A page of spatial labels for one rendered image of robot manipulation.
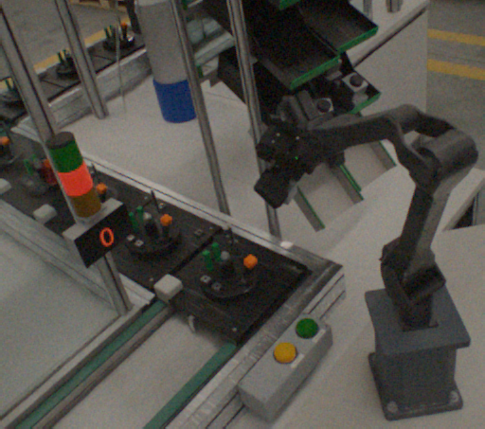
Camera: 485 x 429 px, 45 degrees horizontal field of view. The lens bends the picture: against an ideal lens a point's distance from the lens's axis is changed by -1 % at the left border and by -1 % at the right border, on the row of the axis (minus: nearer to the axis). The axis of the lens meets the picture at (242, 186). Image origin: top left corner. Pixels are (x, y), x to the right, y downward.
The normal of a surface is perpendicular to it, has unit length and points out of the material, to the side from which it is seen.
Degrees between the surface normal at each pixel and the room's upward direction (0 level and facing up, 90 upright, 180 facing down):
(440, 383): 90
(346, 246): 0
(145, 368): 0
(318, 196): 45
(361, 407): 0
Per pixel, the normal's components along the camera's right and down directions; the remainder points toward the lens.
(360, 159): 0.32, -0.29
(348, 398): -0.17, -0.79
